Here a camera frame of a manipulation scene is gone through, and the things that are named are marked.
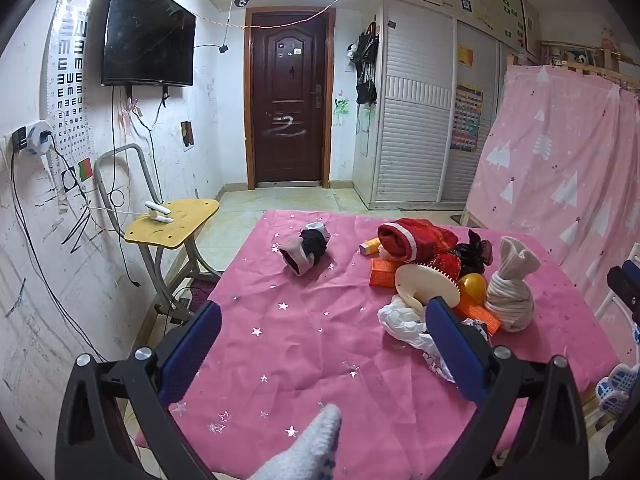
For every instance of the white metal rack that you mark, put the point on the white metal rack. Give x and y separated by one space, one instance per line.
616 320

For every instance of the red cloth with white trim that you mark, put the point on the red cloth with white trim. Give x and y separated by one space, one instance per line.
410 237

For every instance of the yellow wooden chair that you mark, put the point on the yellow wooden chair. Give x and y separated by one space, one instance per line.
170 220

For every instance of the pink tree-print bedsheet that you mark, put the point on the pink tree-print bedsheet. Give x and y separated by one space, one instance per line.
550 160

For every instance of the small white device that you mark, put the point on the small white device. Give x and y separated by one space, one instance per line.
159 212

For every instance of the orange tube with white cap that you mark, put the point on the orange tube with white cap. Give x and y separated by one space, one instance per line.
370 247

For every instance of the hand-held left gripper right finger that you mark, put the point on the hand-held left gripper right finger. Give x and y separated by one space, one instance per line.
457 355

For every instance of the red green flag sticker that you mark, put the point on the red green flag sticker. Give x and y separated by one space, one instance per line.
86 169

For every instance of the colourful grid poster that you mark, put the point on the colourful grid poster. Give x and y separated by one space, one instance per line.
466 117

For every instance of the white rolled sock bundle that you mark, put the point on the white rolled sock bundle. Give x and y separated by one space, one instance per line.
512 295

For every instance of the blue white slipper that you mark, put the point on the blue white slipper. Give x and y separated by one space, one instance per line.
617 385

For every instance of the black hanging bag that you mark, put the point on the black hanging bag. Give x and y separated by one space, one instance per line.
366 47
366 92

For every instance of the cream plastic comb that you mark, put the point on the cream plastic comb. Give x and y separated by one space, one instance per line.
425 285

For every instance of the dark brown door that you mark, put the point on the dark brown door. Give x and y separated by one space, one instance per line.
287 85

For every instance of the brown wall plate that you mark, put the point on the brown wall plate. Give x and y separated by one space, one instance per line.
187 133

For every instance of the orange cardboard box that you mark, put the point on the orange cardboard box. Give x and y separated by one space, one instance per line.
382 272
477 312

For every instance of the white plug adapter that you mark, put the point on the white plug adapter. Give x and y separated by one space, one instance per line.
39 137

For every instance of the pink star tablecloth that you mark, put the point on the pink star tablecloth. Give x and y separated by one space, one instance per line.
310 320

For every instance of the yellow wardrobe sticker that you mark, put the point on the yellow wardrobe sticker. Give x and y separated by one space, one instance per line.
465 55

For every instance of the black plastic bag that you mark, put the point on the black plastic bag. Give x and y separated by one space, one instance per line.
475 252

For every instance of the yellow ball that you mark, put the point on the yellow ball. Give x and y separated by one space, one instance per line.
472 287

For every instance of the black wall television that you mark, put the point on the black wall television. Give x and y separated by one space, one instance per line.
145 35

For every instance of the grey black rolled sock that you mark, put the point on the grey black rolled sock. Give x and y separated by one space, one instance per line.
302 250

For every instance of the wooden bed frame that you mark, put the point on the wooden bed frame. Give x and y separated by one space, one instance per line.
614 62

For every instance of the white plastic bag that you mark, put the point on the white plastic bag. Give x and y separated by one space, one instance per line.
402 322

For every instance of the white louvered wardrobe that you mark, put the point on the white louvered wardrobe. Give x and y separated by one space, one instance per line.
415 135

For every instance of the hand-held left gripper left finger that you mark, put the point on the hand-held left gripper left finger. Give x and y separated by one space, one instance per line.
192 350

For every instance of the white eye chart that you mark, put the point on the white eye chart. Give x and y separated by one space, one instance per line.
67 85

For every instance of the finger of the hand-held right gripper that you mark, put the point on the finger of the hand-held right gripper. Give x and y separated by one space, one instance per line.
626 285

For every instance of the black wall switch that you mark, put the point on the black wall switch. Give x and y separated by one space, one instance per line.
19 139

